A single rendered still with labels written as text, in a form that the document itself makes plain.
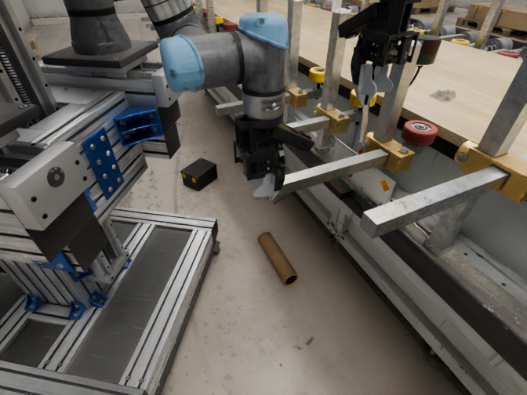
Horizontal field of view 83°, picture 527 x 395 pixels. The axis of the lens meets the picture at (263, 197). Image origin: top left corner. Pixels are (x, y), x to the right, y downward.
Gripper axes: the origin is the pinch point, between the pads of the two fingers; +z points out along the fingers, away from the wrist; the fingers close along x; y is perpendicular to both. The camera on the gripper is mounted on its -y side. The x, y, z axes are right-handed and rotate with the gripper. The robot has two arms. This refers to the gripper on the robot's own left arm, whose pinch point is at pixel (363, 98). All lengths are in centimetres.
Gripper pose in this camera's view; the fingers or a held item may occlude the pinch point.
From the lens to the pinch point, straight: 72.8
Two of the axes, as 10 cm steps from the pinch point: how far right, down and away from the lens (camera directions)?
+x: 9.1, -2.7, 3.1
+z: 0.1, 7.8, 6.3
